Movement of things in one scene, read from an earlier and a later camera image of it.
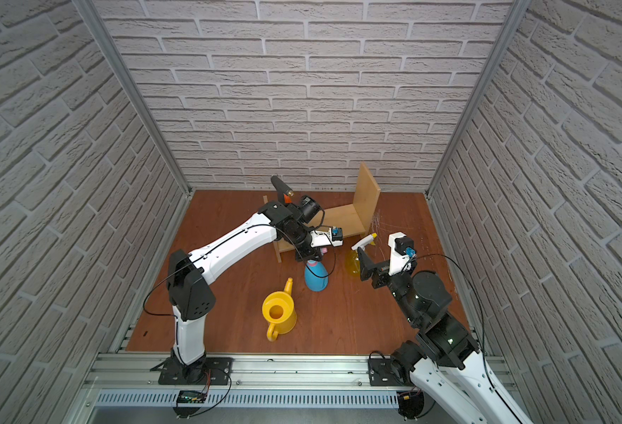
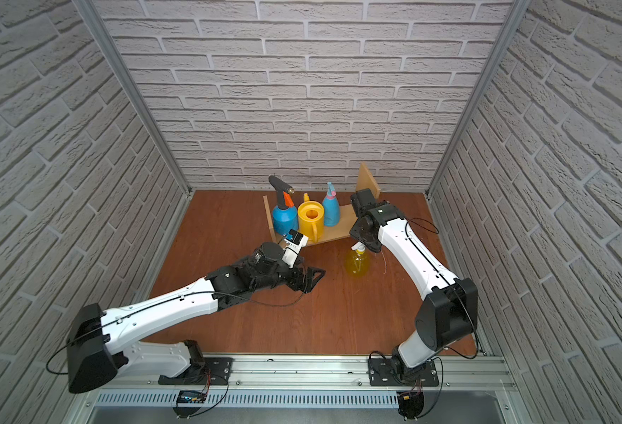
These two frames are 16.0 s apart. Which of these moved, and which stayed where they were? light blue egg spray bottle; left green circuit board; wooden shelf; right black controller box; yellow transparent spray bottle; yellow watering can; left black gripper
Moved: left black gripper; yellow watering can; light blue egg spray bottle
Stayed: yellow transparent spray bottle; wooden shelf; right black controller box; left green circuit board
